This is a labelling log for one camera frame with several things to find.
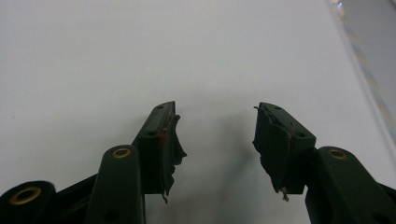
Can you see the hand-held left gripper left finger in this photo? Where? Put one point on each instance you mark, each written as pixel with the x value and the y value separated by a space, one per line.
pixel 152 146

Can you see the white paper table cover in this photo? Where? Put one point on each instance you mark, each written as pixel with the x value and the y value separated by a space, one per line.
pixel 124 56

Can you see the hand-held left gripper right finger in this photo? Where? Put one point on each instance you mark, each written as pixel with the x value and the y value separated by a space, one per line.
pixel 286 149

